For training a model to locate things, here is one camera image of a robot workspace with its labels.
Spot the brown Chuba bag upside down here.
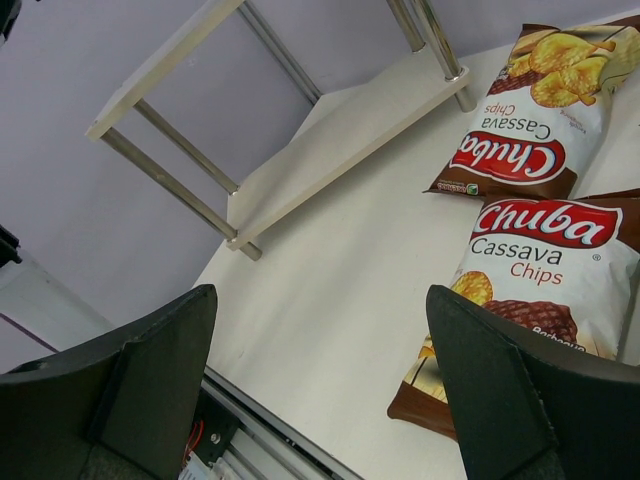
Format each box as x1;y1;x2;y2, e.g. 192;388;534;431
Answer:
429;16;639;199

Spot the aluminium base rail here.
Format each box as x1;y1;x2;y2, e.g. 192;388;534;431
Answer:
201;367;361;479

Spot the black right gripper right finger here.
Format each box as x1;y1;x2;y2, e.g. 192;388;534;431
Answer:
426;285;639;479

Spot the brown Chuba barbecue chips bag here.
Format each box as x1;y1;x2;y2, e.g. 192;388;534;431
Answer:
387;188;640;441

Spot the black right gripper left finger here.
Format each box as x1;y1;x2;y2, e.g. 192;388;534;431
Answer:
1;284;218;479

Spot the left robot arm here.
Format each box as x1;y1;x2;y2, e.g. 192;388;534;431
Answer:
0;226;22;267

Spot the white two-tier wooden shelf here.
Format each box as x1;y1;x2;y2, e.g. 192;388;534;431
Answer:
87;1;476;260

